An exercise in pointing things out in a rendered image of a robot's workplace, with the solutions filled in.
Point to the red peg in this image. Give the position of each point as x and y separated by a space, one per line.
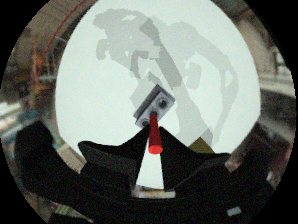
155 145

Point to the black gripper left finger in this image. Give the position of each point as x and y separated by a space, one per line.
126 158

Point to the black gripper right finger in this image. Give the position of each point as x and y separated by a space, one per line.
179 163

